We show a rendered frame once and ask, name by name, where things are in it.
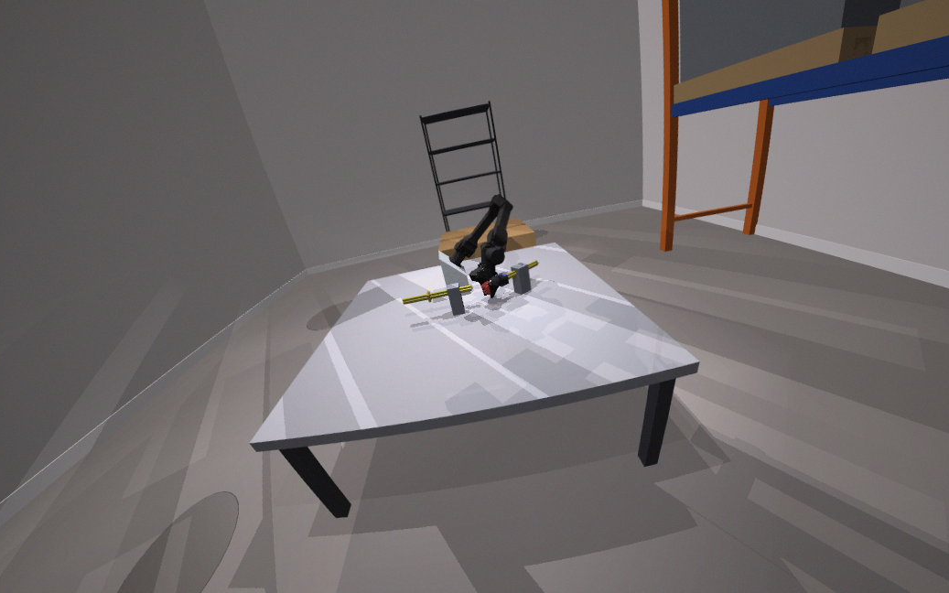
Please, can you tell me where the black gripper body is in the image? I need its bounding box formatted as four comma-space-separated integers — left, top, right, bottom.
480, 261, 509, 286

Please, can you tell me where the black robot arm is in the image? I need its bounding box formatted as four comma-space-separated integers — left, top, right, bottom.
449, 194, 512, 282

